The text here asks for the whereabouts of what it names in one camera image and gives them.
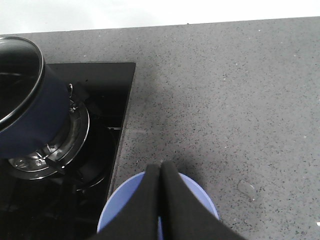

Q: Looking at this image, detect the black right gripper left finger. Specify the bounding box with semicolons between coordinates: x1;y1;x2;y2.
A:
90;164;160;240

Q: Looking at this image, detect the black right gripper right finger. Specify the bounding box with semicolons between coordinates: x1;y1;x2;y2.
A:
160;161;244;240

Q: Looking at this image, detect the light blue bowl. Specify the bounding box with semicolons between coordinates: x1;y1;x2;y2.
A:
96;172;220;233

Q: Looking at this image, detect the black right pot support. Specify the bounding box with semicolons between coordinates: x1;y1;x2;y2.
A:
41;82;91;178

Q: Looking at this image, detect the black glass gas cooktop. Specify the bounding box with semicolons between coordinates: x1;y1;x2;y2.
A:
0;62;136;240

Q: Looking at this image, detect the black right gas burner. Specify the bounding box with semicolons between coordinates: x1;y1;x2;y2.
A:
1;96;90;180

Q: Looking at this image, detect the blue saucepan with handle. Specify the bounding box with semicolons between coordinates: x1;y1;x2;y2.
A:
0;36;69;159

